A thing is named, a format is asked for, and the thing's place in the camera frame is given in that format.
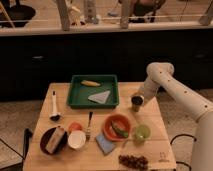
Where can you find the metal fork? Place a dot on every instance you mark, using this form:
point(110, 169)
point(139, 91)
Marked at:
point(88, 131)

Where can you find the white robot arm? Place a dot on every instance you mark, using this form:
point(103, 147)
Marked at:
point(160, 74)

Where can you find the orange plastic cup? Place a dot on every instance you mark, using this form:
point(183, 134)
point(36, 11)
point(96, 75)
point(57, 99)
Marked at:
point(74, 126)

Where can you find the black table clamp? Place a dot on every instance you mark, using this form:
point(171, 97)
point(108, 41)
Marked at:
point(27, 135)

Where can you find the wooden block brush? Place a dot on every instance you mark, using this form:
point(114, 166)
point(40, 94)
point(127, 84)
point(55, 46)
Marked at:
point(55, 140)

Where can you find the bunch of dark grapes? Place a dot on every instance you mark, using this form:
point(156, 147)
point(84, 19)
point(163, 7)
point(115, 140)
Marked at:
point(130, 161)

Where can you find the grey triangular cloth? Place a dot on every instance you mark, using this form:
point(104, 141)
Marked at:
point(100, 98)

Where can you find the yellow corn cob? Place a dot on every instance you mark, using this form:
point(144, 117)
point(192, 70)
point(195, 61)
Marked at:
point(90, 83)

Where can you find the white handled ladle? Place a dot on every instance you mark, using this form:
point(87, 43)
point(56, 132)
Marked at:
point(55, 116)

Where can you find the orange bowl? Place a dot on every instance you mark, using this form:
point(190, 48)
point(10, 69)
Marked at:
point(121, 121)

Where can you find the small metal cup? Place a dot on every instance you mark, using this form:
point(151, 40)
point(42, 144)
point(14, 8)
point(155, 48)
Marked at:
point(137, 101)

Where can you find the dark brown bowl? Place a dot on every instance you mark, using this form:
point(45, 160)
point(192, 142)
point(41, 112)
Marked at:
point(46, 137)

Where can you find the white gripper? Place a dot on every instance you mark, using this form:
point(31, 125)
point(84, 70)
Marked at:
point(145, 95)

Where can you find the green plastic tray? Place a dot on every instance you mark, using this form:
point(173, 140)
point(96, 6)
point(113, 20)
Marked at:
point(78, 94)

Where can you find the blue sponge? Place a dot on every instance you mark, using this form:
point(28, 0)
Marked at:
point(104, 144)

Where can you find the green pepper toy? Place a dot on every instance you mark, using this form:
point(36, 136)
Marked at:
point(118, 131)

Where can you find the wooden table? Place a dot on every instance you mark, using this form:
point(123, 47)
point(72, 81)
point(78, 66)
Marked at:
point(156, 148)

